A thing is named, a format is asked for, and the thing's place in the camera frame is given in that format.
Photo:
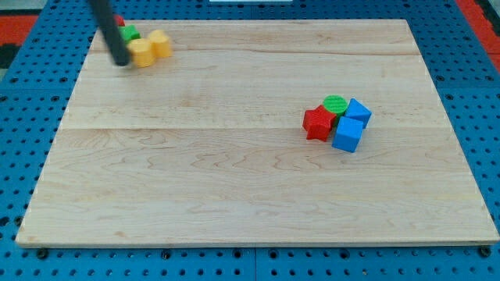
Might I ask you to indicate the green circle block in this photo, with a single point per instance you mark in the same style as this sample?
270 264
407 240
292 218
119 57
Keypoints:
337 105

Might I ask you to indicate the red circle block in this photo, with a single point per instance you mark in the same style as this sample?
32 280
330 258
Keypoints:
119 20

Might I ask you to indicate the yellow heart block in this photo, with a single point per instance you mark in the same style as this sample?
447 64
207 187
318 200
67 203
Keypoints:
161 44

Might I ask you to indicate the blue triangle block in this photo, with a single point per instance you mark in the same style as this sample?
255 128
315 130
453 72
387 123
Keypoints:
356 110

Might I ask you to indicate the blue cube block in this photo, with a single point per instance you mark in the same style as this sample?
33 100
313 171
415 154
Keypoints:
348 134

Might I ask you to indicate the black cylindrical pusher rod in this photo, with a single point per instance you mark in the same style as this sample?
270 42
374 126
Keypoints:
104 17

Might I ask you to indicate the yellow hexagon block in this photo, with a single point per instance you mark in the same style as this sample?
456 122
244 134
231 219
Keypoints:
142 52

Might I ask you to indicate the green star block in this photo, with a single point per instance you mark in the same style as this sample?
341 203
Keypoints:
129 33

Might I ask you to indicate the light wooden board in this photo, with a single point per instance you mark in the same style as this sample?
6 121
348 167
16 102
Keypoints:
207 149

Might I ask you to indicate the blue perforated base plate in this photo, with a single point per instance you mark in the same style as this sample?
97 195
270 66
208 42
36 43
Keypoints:
39 81

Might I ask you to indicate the red star block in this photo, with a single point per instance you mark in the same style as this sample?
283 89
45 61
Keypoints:
318 123

